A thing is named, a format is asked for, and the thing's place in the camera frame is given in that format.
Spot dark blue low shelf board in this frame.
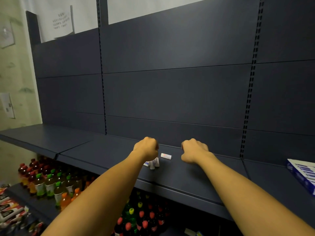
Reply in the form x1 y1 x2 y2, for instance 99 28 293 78
5 183 61 225

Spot bunch of small white packets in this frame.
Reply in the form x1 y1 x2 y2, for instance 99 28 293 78
144 157 160 170

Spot stack of red white packets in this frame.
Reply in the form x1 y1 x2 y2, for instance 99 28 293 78
0 184 45 236

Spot person's right hand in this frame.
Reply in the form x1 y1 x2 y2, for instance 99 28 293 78
181 138 210 166

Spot white paper notice with print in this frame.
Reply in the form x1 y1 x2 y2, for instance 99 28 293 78
36 5 75 42

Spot person's right forearm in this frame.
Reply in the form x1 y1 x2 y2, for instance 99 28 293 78
197 153 315 236

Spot small white carton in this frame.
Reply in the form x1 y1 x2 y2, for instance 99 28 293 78
184 228 204 236

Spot person's left forearm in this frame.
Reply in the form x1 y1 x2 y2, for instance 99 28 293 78
41 152 148 236

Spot dark blue shelving back panel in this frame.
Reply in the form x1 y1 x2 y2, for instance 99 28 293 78
26 0 315 167

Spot group of dark soda bottles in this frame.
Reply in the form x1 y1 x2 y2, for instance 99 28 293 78
114 191 171 236

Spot blue and white striped box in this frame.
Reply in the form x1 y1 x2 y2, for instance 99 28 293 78
286 159 315 196

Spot grey paper sheet on wall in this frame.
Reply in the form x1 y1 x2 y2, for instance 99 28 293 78
0 20 15 49

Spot group of juice drink bottles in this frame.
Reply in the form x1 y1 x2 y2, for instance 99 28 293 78
18 158 96 211

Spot person's left hand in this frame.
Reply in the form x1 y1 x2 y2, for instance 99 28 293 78
133 137 159 162

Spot small white paper slip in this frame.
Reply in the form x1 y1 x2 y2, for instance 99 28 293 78
0 92 15 119

